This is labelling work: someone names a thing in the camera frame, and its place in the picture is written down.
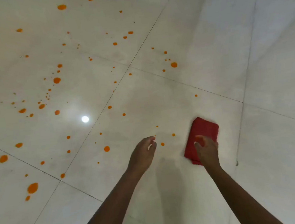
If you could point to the person's left hand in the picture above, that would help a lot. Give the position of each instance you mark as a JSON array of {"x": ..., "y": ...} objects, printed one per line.
[{"x": 141, "y": 156}]

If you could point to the scattered orange spill drops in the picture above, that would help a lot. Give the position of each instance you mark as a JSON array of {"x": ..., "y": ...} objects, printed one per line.
[{"x": 56, "y": 80}]

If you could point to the person's right forearm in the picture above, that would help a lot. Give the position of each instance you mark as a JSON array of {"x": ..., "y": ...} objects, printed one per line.
[{"x": 241, "y": 197}]

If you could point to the person's right thumb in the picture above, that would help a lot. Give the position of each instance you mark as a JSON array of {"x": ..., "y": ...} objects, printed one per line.
[{"x": 197, "y": 146}]

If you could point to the red cleaning cloth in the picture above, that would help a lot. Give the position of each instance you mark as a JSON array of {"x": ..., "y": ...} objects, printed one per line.
[{"x": 203, "y": 129}]

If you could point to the person's left thumb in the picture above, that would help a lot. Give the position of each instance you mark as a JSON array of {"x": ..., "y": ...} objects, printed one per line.
[{"x": 153, "y": 146}]

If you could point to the person's left forearm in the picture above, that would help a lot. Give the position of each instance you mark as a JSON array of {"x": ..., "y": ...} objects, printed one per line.
[{"x": 114, "y": 203}]

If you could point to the person's right hand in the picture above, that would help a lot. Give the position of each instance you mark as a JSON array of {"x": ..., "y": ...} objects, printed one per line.
[{"x": 207, "y": 153}]

